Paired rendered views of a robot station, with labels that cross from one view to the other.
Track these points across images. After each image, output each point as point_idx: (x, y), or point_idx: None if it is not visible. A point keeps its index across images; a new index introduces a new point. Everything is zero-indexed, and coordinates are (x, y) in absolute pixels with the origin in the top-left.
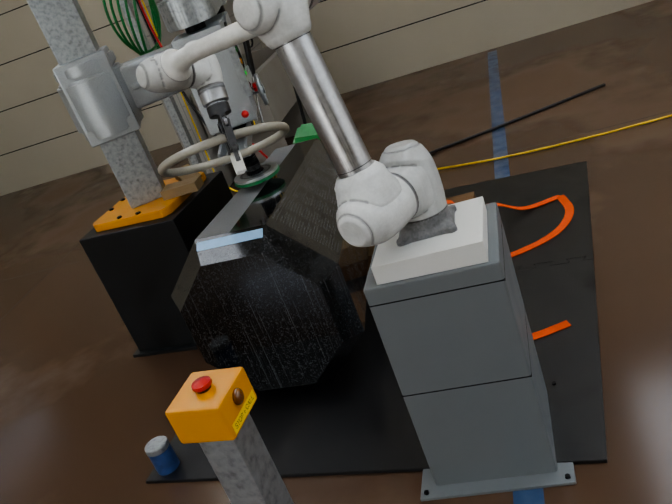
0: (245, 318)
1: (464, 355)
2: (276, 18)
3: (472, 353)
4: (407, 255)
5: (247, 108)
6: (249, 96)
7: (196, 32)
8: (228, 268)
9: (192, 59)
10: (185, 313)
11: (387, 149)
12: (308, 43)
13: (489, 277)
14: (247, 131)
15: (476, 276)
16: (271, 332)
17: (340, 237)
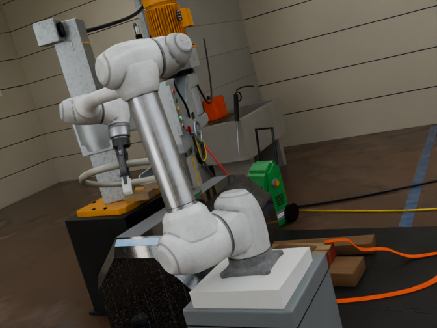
0: (141, 306)
1: None
2: (123, 78)
3: None
4: (220, 287)
5: (178, 144)
6: (181, 135)
7: None
8: (132, 264)
9: (93, 103)
10: (101, 292)
11: (220, 194)
12: (150, 100)
13: (283, 323)
14: (138, 162)
15: (272, 320)
16: (158, 321)
17: None
